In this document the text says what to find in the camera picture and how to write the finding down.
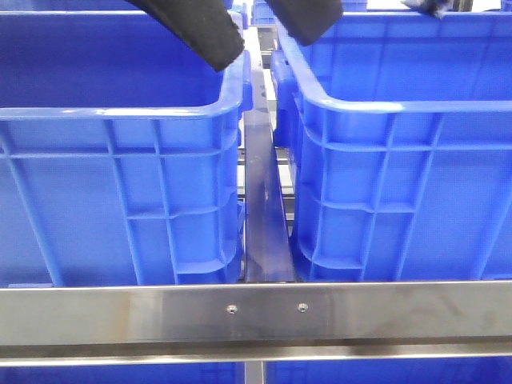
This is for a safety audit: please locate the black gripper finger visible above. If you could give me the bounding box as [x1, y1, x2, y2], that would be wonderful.
[266, 0, 343, 46]
[132, 0, 244, 71]

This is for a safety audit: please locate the right blue plastic bin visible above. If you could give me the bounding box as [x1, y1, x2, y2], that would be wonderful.
[272, 11, 511, 282]

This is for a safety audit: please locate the blue plastic bin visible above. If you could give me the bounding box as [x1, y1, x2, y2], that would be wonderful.
[272, 11, 511, 282]
[1, 11, 252, 288]

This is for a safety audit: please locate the left blue plastic bin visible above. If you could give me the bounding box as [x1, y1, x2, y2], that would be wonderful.
[1, 11, 252, 288]

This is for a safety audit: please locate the steel divider bar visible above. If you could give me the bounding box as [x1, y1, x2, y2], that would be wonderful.
[242, 59, 297, 283]

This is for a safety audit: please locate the lower left blue bin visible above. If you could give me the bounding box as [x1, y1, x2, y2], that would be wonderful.
[1, 362, 245, 383]

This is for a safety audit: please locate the lower right blue bin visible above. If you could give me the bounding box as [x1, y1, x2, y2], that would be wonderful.
[266, 357, 511, 383]

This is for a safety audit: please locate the left rail screw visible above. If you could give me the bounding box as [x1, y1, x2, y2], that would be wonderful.
[226, 304, 238, 314]

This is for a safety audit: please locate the rail screw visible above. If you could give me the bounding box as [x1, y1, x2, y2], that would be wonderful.
[297, 302, 309, 313]
[226, 304, 238, 314]

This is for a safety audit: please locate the right rail screw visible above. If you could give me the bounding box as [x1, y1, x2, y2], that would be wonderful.
[297, 302, 309, 313]

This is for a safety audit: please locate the stainless steel front rail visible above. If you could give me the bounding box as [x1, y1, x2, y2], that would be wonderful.
[1, 281, 511, 366]

